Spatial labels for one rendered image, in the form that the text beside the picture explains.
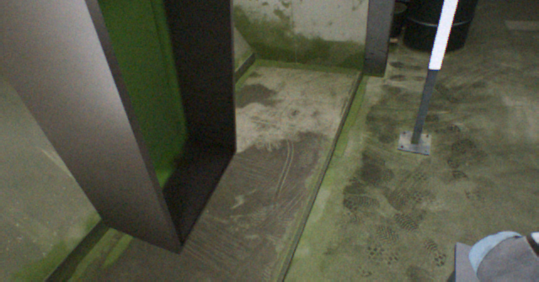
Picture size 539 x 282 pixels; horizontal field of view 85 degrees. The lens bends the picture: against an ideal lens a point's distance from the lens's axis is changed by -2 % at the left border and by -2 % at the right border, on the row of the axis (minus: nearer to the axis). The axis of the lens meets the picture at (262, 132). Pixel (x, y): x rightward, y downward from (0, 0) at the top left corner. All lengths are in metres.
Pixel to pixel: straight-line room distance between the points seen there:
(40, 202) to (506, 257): 1.95
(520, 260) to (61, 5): 0.84
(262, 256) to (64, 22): 1.39
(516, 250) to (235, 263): 1.33
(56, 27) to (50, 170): 1.43
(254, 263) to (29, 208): 1.22
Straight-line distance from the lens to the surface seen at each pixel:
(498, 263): 0.62
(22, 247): 2.01
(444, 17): 1.78
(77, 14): 0.63
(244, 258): 1.71
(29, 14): 0.73
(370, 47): 2.82
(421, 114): 2.11
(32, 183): 2.03
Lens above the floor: 1.55
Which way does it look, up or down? 41 degrees down
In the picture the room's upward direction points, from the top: 11 degrees counter-clockwise
